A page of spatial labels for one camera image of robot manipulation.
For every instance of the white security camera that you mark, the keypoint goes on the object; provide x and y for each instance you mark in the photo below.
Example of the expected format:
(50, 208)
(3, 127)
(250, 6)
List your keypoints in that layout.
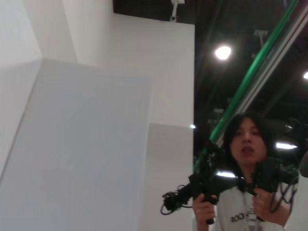
(173, 12)

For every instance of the person's left hand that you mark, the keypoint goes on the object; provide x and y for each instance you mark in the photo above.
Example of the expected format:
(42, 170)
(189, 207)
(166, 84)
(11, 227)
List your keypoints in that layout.
(263, 204)

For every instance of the person's right hand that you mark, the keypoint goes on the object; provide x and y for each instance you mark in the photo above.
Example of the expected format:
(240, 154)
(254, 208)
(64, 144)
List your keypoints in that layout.
(203, 209)

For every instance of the small ceiling spot lamp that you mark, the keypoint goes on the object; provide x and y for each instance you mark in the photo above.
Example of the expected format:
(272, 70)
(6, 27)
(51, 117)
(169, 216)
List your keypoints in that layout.
(192, 126)

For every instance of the strip ceiling light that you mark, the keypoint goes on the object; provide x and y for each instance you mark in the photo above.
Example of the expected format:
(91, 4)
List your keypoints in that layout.
(286, 145)
(226, 173)

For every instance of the round ceiling lamp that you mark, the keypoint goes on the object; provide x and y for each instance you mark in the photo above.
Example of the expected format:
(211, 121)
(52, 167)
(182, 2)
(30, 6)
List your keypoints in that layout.
(305, 75)
(223, 52)

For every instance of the grey ceiling rail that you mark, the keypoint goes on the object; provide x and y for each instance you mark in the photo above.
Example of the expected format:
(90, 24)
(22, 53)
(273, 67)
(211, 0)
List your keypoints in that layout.
(269, 74)

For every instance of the dark-haired person in white shirt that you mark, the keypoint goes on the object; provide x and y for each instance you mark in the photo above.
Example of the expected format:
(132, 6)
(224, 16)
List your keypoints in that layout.
(247, 142)

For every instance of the green ceiling pipe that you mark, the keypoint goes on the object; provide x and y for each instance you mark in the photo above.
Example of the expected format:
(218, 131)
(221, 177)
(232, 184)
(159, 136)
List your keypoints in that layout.
(250, 72)

